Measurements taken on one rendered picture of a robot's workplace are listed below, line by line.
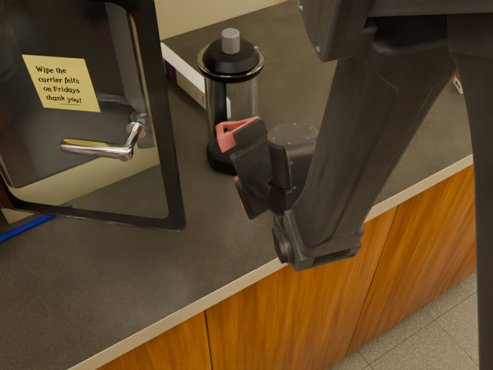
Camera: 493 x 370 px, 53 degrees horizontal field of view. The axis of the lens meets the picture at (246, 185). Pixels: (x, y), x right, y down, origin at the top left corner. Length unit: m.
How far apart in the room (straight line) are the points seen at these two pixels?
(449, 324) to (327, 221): 1.54
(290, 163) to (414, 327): 1.42
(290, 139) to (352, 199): 0.18
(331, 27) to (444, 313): 1.78
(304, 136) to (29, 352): 0.49
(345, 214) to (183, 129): 0.66
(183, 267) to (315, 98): 0.51
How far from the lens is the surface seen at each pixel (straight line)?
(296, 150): 0.53
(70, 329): 0.79
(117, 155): 0.61
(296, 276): 0.99
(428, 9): 0.18
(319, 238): 0.47
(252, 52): 0.81
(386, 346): 1.84
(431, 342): 1.89
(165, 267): 0.81
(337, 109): 0.33
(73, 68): 0.62
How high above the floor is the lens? 1.61
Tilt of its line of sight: 47 degrees down
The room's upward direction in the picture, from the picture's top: straight up
